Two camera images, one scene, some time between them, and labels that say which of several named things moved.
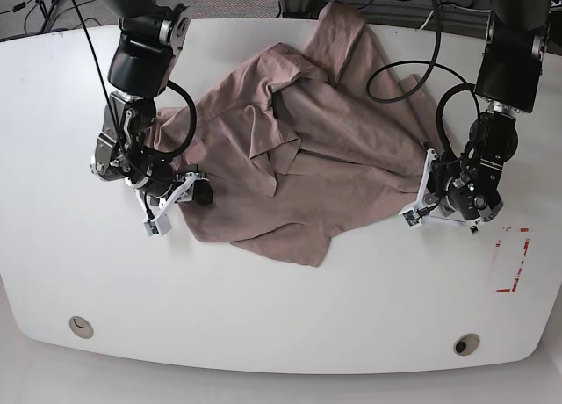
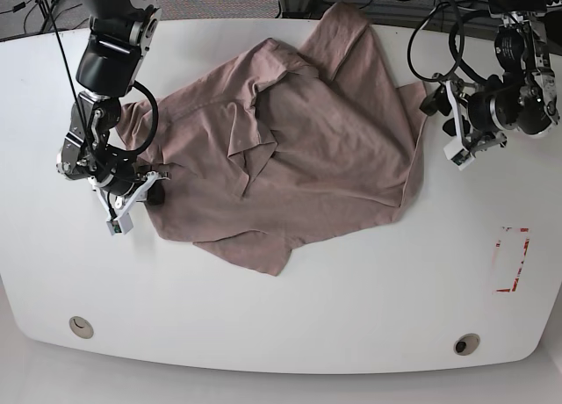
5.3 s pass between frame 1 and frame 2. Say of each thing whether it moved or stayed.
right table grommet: stayed
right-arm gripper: moved
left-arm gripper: moved
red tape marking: stayed
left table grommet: stayed
